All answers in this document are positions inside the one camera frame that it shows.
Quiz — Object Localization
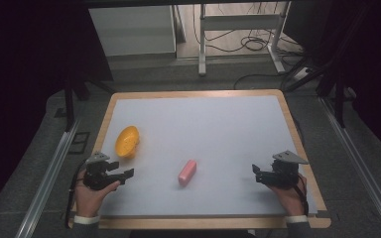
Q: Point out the aluminium rail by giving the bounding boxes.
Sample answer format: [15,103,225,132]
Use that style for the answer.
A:
[14,118,82,238]
[319,96,381,238]

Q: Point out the yellow plastic bowl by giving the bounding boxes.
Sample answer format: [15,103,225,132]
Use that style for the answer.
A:
[114,125,141,159]

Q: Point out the person's right hand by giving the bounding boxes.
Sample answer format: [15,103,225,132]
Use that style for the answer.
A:
[266,174,309,218]

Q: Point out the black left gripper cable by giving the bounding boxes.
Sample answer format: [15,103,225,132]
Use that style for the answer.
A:
[63,159,90,230]

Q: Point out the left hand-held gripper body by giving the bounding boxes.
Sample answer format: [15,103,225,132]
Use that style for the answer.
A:
[82,151,123,191]

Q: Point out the white desk frame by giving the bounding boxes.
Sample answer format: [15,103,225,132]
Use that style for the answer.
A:
[197,2,288,77]

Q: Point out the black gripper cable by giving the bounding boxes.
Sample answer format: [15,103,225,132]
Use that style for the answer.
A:
[63,159,90,230]
[292,175,311,217]

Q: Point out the grey cabinet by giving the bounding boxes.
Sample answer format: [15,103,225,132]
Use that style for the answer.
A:
[88,4,178,58]

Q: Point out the wooden table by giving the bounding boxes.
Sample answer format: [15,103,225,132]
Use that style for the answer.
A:
[67,88,332,230]

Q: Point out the pink soap bar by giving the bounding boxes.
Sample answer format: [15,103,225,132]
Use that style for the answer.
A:
[178,159,198,186]

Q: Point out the person's left hand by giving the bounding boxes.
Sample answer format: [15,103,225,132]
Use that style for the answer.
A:
[73,169,121,219]

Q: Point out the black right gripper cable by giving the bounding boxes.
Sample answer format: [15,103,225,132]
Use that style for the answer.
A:
[292,175,311,217]

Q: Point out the white table mat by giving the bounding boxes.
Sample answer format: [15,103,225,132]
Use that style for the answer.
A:
[97,94,318,218]

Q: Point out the black metal stand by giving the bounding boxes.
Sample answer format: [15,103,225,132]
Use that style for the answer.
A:
[283,56,358,129]
[62,76,117,133]

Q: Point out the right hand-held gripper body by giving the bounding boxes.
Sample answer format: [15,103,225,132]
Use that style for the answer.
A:
[265,150,310,190]

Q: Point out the black floor cables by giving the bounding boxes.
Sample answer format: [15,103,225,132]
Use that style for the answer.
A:
[191,2,305,55]

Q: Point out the white power strip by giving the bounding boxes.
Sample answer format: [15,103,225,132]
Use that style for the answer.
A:
[292,66,314,82]

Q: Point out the black floor frame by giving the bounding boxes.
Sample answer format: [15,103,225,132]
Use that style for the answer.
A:
[67,131,91,156]

